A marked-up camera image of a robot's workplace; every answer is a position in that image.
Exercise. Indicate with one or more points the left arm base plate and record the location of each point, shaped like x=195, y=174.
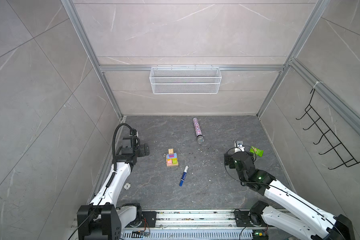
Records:
x=148, y=219

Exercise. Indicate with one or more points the blue white marker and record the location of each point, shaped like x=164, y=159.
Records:
x=183, y=176

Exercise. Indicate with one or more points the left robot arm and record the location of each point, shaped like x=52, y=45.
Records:
x=102, y=219

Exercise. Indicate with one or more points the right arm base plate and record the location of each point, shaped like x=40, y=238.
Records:
x=243, y=219

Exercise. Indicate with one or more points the white wire mesh basket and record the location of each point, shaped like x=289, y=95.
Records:
x=182, y=80

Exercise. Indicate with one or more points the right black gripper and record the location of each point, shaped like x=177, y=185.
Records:
x=229, y=158

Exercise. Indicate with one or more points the green circuit board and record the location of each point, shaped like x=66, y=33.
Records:
x=260, y=235

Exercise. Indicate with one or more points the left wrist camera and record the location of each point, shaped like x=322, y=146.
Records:
x=134, y=134

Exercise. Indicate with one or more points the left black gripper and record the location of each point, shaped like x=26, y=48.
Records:
x=142, y=152

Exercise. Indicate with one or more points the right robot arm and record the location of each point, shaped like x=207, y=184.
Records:
x=304, y=220

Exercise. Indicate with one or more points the black wire hook rack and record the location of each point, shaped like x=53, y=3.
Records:
x=328, y=134

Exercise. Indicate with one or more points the natural wood block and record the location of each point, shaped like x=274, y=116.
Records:
x=172, y=165

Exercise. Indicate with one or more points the small white gear piece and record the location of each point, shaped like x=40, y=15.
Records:
x=127, y=186

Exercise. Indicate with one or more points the light blue block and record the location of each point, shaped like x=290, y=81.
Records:
x=175, y=156

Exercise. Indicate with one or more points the glitter sprinkle tube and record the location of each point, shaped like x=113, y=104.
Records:
x=199, y=135

